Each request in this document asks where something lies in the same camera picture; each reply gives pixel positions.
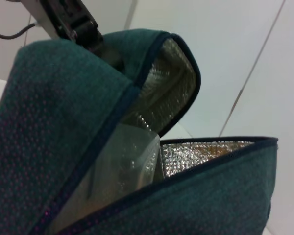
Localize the left arm grey cable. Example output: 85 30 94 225
0 22 39 40

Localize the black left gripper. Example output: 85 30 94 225
39 0 125 72

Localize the dark teal lunch bag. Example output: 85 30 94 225
0 28 279 235

